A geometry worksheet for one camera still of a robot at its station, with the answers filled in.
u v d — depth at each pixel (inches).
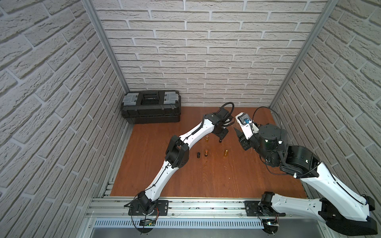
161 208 29.3
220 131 32.2
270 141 15.2
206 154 36.0
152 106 37.5
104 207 29.8
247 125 18.4
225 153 35.3
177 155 24.5
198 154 35.3
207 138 38.1
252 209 28.9
